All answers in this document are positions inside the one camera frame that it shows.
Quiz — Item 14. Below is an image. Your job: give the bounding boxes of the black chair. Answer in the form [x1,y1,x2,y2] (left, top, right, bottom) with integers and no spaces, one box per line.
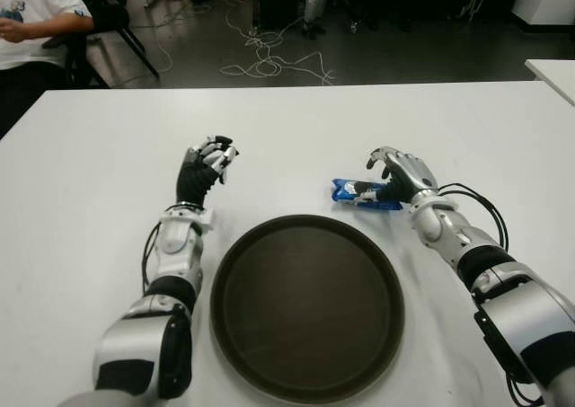
[57,0,161,89]

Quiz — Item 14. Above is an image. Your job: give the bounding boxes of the round dark brown tray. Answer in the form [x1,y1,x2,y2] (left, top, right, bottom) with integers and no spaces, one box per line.
[209,215,405,397]

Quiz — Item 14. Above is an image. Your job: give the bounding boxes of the tangled white floor cable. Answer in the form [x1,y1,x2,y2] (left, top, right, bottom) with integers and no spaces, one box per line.
[219,9,336,87]

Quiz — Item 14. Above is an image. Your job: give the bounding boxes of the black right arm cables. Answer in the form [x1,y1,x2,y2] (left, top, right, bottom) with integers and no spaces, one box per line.
[438,181,509,252]

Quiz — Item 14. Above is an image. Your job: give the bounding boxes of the seated person white t-shirt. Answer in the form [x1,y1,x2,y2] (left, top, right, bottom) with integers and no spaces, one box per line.
[0,0,94,125]

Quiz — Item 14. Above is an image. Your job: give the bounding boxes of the folded metal frame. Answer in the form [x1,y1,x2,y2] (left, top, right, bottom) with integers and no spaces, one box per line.
[458,0,490,22]

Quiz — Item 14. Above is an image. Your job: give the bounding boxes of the black pillar cabinet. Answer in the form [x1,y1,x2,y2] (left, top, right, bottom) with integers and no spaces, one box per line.
[255,0,306,31]

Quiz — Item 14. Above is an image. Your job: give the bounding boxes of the thin white floor cable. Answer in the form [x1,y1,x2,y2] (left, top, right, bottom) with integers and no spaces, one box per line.
[133,4,194,75]

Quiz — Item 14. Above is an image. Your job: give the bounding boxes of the blue Oreo cookie pack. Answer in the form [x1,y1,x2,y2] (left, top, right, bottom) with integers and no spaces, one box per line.
[331,178,403,213]

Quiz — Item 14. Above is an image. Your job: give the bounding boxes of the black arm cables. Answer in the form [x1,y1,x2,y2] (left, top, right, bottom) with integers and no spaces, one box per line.
[141,220,164,294]
[438,181,509,252]

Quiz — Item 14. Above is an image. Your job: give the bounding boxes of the white side table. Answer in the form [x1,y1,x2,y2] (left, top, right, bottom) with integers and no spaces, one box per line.
[524,58,575,111]

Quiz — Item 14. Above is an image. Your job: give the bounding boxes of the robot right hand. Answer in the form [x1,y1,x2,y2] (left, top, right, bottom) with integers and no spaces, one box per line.
[353,145,439,207]

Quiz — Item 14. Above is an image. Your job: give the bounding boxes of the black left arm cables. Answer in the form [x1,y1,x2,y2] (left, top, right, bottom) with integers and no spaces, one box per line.
[141,220,164,294]

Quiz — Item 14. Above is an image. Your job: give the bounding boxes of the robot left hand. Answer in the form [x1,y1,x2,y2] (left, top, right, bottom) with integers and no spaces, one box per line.
[175,134,240,210]

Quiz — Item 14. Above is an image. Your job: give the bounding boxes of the white cabinet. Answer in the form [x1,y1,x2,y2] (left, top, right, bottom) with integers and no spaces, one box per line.
[511,0,575,33]

